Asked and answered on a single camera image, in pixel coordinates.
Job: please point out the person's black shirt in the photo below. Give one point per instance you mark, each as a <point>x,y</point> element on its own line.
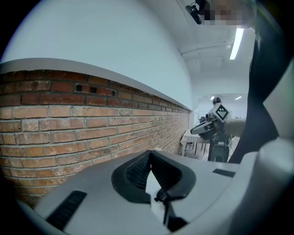
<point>264,80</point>

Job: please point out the black head camera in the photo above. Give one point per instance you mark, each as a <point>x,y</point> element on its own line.
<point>194,12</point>

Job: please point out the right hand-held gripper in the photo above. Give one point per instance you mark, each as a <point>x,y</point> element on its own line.
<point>220,113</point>

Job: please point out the long ceiling light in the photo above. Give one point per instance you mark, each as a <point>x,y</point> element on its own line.
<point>237,43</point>

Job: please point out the beige wooden table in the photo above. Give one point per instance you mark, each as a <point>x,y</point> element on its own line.
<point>190,137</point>

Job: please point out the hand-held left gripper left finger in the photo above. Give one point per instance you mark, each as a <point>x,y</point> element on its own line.
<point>96,199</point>

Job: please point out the white table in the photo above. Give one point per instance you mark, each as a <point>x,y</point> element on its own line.
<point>151,186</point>

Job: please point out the person's right forearm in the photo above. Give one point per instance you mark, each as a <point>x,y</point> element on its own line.
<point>236,127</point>

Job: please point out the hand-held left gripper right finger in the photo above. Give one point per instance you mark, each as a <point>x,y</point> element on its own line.
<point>202,183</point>

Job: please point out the white ceiling pipe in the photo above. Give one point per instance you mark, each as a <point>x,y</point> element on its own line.
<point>202,49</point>

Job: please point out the person's head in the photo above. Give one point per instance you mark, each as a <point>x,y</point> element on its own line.
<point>229,11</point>

